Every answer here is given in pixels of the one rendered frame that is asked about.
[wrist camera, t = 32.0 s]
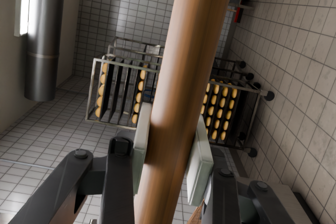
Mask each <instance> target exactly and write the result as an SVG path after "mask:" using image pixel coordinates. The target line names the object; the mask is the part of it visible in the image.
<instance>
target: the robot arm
mask: <svg viewBox="0 0 336 224"><path fill-rule="evenodd" d="M151 113H152V105H151V103H146V102H144V103H142V106H141V110H140V115H139V119H138V124H137V128H136V133H135V132H129V131H124V130H120V131H119V132H117V133H116V136H114V137H112V138H111V139H110V141H109V147H108V153H107V155H105V156H102V157H94V155H93V153H92V152H90V151H89V150H86V149H82V148H80V149H79V148H78V149H74V150H71V151H70V152H69V153H68V154H67V155H66V156H65V157H64V158H63V160H62V161H61V162H60V163H59V164H58V165H57V167H56V168H55V169H54V170H53V171H52V172H51V174H50V175H49V176H48V177H47V178H46V179H45V181H44V182H43V183H42V184H41V185H40V187H39V188H38V189H37V190H36V191H35V192H34V194H33V195H32V196H31V197H30V198H29V199H28V201H27V202H26V203H25V204H24V205H23V206H22V208H21V209H20V210H19V211H18V212H17V213H16V215H15V216H14V217H13V218H12V219H11V220H10V222H9V223H8V224H73V223H74V221H75V220H76V218H77V216H78V214H79V212H80V211H81V209H82V207H83V205H84V204H85V202H86V200H87V198H88V195H101V199H100V209H99V219H98V224H135V211H134V196H135V195H137V194H138V190H139V185H140V181H141V176H142V171H143V166H144V161H145V156H146V152H147V144H148V136H149V129H150V120H151ZM186 180H187V195H188V203H189V205H190V206H195V207H199V206H201V205H202V202H203V199H204V203H203V207H202V210H201V214H200V217H199V220H201V224H296V223H295V222H294V220H293V219H292V217H291V216H290V214H289V213H288V211H287V210H286V208H285V207H284V205H283V204H282V202H281V201H280V199H279V198H278V196H277V195H276V193H275V191H274V190H273V189H272V188H271V186H270V185H268V184H267V183H265V182H263V181H259V180H252V181H251V182H250V183H249V185H246V184H244V183H241V182H239V181H237V178H236V175H235V174H234V173H233V172H232V171H231V170H229V168H228V164H227V162H226V158H225V155H224V152H223V151H222V150H221V149H220V148H217V147H212V146H210V144H209V140H208V136H207V131H206V127H205V123H204V119H203V115H202V114H201V113H200V116H199V120H198V123H197V127H196V131H195V135H194V139H193V143H192V147H191V151H190V154H189V158H188V162H187V166H186Z"/></svg>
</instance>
